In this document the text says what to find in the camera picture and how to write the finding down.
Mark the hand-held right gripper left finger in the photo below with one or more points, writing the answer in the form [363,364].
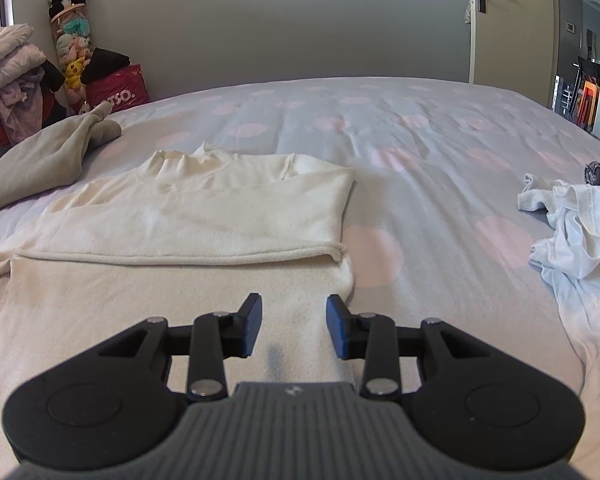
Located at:
[252,325]

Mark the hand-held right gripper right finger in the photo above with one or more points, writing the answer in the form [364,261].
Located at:
[336,327]

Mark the cream knit sweater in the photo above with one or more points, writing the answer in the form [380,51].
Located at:
[180,220]

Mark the pile of mixed clothes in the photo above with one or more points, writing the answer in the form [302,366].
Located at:
[10,60]

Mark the bed with pink dotted sheet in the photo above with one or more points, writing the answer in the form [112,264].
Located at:
[430,125]

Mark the white ribbed sock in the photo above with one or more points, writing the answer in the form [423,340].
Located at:
[532,195]

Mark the beige fleece garment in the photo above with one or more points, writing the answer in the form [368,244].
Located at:
[40,165]

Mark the red plastic bag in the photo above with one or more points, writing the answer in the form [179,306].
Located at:
[120,90]

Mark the crumpled white garment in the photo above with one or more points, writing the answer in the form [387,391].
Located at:
[590,220]

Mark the black cloth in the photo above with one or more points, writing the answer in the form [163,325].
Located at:
[105,62]

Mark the stack of plush toys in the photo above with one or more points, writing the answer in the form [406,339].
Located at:
[72,55]

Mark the cream door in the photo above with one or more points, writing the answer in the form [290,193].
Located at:
[515,40]

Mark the white hanging ornament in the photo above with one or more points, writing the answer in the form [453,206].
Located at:
[468,12]

